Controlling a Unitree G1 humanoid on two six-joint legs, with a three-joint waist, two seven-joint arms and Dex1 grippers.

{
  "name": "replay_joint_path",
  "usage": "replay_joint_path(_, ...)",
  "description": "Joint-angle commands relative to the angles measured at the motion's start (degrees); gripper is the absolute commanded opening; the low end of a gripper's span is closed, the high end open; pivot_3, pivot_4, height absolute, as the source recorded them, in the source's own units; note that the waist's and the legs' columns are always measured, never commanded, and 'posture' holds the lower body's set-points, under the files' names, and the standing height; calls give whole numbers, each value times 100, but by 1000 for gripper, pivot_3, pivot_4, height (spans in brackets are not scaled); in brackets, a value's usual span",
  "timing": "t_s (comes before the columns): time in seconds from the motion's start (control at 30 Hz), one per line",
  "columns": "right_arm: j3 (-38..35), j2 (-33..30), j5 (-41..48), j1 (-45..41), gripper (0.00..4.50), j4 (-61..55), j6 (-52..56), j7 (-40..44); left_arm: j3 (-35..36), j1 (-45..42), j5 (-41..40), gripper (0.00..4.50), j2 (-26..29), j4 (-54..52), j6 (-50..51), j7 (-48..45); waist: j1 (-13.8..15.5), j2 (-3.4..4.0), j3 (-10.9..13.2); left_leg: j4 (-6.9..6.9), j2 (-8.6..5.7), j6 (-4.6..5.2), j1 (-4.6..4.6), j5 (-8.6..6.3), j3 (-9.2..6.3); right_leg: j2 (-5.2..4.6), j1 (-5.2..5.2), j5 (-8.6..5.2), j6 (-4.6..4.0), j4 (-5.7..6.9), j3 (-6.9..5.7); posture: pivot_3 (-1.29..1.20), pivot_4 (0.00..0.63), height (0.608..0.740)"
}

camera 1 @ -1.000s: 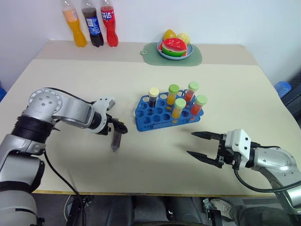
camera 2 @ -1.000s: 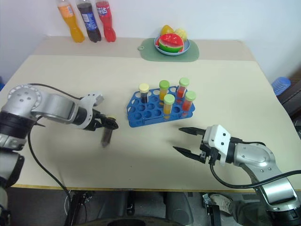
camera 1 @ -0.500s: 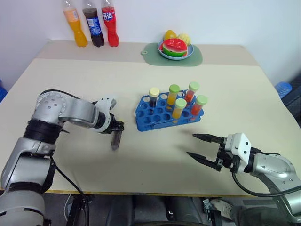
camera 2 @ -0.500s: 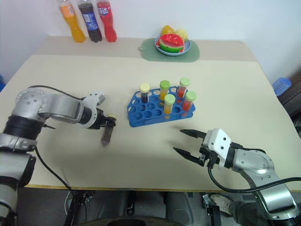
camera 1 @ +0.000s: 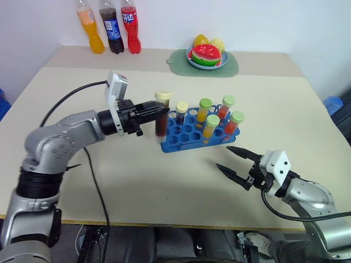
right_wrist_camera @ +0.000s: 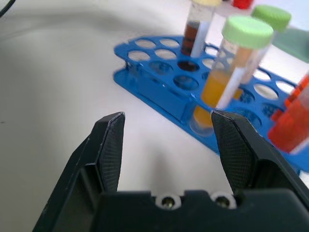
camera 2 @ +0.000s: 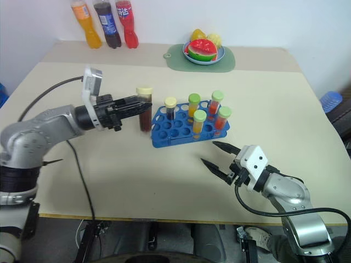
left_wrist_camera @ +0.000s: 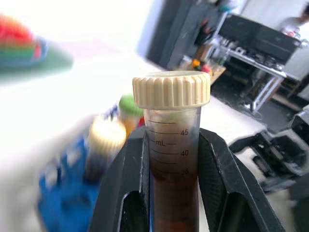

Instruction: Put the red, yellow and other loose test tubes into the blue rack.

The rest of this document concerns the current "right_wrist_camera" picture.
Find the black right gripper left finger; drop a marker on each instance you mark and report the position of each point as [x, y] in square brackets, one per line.
[84, 169]

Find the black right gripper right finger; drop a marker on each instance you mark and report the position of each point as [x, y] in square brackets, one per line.
[243, 149]

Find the red-capped orange test tube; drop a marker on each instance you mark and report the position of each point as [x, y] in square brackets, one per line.
[293, 120]

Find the blue test tube rack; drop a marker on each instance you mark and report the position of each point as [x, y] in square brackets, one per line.
[169, 79]

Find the green-capped test tube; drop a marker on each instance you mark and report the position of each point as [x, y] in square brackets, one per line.
[270, 14]

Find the green-capped yellow liquid tube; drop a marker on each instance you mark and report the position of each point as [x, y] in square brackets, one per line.
[231, 67]

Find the yellow-capped brown liquid tube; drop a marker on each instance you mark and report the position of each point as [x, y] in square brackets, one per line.
[196, 26]

